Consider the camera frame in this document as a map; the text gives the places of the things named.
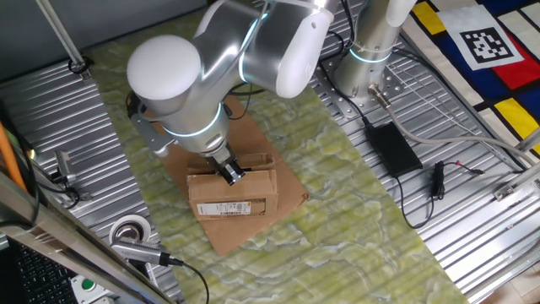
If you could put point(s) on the grey box green button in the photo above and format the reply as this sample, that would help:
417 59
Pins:
90 289

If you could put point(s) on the metal frame rail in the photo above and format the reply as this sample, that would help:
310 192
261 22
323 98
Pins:
63 236

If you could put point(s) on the orange pole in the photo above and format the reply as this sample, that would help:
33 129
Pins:
10 160

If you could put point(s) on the fiducial marker board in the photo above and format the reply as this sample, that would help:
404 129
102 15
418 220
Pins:
506 97

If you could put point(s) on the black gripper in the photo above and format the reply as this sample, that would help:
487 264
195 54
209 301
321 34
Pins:
220 159

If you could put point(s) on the brown cardboard box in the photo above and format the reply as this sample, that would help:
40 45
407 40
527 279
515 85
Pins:
232 194

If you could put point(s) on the round silver dish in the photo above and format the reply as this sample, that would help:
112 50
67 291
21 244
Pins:
128 228

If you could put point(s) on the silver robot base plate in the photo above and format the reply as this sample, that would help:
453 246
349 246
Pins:
337 97

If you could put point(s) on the green marble pattern mat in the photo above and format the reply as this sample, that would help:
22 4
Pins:
337 169

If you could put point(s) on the silver ribbed camera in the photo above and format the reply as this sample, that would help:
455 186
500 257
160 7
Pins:
137 251

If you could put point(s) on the aluminium frame profile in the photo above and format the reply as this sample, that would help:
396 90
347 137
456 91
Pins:
516 186

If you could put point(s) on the black power adapter brick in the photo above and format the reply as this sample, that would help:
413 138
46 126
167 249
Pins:
394 150

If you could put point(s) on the white fiducial marker sheet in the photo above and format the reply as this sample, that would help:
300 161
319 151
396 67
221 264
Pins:
481 38

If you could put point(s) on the black keyboard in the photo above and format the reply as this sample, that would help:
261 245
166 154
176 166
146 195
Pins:
38 278

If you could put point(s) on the metal clamp bracket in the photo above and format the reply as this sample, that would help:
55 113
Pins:
64 164

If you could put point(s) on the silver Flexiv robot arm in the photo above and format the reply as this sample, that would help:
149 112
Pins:
169 72

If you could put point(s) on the flat brown cardboard sheet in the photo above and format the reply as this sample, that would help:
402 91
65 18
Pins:
253 234

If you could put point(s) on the grey tripod pole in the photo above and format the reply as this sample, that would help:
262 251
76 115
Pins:
63 38

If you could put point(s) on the wrist camera on silver bracket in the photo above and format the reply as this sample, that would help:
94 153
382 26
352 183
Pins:
149 135

